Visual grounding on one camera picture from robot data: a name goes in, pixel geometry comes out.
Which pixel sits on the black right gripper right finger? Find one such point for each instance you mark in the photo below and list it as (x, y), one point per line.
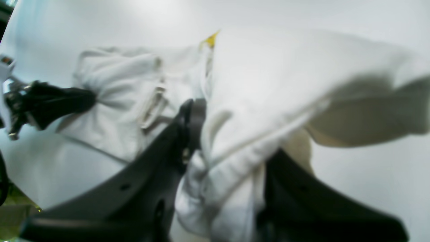
(300, 208)

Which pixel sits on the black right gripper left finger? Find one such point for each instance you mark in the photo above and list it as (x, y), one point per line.
(136, 204)

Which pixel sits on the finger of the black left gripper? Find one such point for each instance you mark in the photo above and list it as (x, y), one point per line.
(36, 103)

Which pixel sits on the white graphic T-shirt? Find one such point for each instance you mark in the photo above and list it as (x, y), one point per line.
(265, 89)

